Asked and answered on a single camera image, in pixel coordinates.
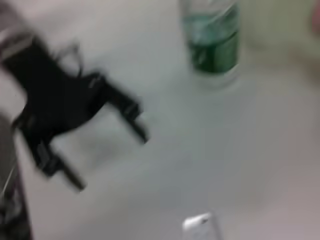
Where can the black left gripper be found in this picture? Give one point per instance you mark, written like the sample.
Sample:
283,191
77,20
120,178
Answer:
57,100

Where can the clear plastic ruler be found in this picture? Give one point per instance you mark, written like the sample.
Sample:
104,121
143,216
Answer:
200,227

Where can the clear green label water bottle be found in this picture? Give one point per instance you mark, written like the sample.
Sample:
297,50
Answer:
212,50

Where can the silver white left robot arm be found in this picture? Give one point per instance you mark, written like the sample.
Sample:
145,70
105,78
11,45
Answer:
12,32

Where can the green glass fruit plate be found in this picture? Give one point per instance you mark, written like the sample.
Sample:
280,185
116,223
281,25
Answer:
275,37

